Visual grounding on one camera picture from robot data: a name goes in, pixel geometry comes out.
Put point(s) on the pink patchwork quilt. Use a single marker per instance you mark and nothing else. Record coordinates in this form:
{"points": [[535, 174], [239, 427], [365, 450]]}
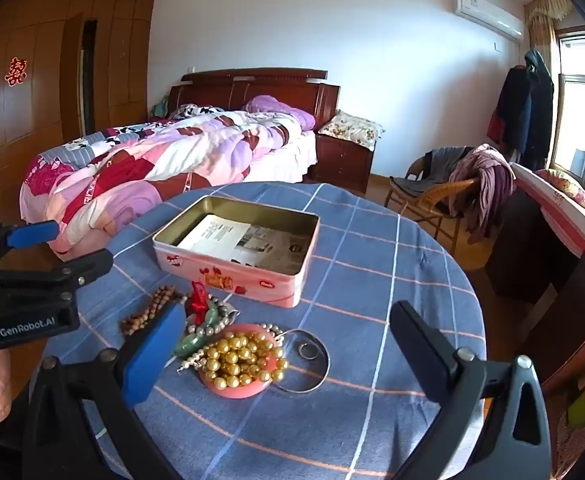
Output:
{"points": [[172, 160]]}

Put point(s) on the blue checked tablecloth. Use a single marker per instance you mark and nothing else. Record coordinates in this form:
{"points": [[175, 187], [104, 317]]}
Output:
{"points": [[372, 285]]}

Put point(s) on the pink edged white pad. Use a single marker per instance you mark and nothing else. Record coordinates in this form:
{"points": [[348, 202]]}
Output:
{"points": [[572, 230]]}

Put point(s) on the red paper decoration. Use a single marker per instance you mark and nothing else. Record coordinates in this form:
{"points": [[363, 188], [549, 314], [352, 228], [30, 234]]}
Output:
{"points": [[16, 71]]}

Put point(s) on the mauve garment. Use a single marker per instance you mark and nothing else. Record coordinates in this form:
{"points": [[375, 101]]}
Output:
{"points": [[487, 180]]}

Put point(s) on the dark wooden bed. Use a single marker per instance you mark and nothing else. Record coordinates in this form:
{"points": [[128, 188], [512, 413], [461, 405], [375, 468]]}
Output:
{"points": [[232, 90]]}

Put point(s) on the teal bag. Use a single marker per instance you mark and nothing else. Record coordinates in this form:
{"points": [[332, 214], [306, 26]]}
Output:
{"points": [[161, 107]]}

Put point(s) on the brown wooden wardrobe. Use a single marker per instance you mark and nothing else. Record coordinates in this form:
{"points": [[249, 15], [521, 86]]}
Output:
{"points": [[37, 110]]}

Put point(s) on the pink pillow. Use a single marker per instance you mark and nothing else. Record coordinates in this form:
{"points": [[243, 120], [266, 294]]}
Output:
{"points": [[282, 110]]}

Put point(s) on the grey garment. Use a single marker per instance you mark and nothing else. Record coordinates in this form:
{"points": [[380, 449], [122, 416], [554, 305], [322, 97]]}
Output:
{"points": [[437, 165]]}

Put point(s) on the hanging dark clothes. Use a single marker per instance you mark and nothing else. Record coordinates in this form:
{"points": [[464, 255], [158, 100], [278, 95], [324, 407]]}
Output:
{"points": [[522, 105]]}

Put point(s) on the dark wooden nightstand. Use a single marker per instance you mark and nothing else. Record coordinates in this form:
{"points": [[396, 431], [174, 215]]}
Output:
{"points": [[342, 160]]}

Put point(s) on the white air conditioner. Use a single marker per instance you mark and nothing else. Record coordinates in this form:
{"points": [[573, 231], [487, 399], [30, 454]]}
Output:
{"points": [[487, 15]]}

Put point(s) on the window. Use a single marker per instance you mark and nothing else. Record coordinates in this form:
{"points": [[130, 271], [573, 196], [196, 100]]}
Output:
{"points": [[577, 125]]}

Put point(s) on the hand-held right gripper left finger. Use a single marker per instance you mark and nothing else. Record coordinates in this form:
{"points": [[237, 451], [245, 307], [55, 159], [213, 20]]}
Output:
{"points": [[152, 355]]}

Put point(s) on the floral cushion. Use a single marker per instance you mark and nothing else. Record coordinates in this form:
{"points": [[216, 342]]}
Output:
{"points": [[352, 127]]}

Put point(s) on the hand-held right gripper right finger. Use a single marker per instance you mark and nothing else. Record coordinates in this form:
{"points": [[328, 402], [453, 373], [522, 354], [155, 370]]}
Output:
{"points": [[422, 350]]}

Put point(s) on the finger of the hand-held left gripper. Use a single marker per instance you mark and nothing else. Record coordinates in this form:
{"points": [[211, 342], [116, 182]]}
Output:
{"points": [[72, 267], [32, 235]]}

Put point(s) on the wicker chair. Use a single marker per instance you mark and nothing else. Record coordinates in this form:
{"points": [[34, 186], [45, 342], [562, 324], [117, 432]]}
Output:
{"points": [[432, 195]]}

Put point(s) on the pink bangle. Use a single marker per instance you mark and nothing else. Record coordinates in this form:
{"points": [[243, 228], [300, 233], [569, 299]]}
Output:
{"points": [[242, 394]]}

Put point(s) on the dark wooden desk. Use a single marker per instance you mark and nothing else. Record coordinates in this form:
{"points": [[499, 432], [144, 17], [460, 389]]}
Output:
{"points": [[522, 260]]}

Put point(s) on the yellow curtain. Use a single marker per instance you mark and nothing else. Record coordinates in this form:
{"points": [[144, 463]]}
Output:
{"points": [[542, 25]]}

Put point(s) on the pink tin box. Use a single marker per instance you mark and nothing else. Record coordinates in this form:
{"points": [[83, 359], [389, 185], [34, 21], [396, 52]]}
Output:
{"points": [[232, 280]]}

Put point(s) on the floral pillow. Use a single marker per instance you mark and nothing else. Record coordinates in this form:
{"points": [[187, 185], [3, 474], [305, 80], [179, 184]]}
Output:
{"points": [[567, 187]]}

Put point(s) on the black and white cloth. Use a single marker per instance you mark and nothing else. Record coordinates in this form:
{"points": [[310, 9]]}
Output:
{"points": [[192, 110]]}

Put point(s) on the silver bangle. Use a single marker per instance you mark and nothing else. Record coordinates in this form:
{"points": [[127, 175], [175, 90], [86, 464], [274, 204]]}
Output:
{"points": [[300, 391]]}

